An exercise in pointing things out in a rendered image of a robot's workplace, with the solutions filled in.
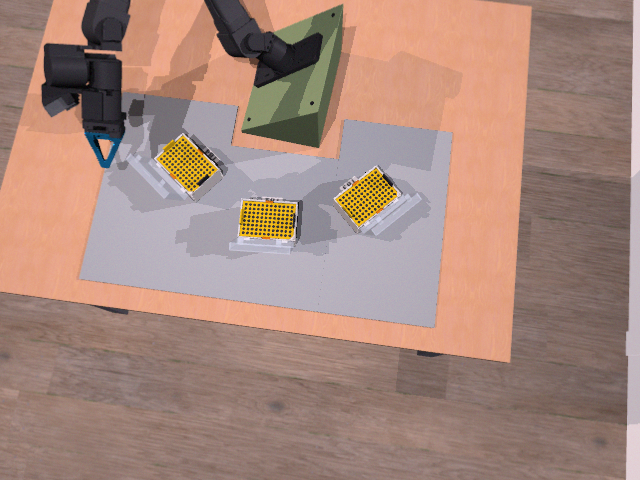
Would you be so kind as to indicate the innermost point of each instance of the grey flat mat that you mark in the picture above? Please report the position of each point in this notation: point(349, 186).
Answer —
point(139, 239)

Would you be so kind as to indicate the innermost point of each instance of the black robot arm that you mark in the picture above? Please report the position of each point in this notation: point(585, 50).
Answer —
point(67, 68)

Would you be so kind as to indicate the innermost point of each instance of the yellow pipette tip rack insert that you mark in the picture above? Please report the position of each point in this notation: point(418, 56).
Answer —
point(183, 160)
point(370, 194)
point(261, 219)

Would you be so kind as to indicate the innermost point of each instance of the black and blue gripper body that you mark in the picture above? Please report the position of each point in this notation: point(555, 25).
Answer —
point(113, 117)

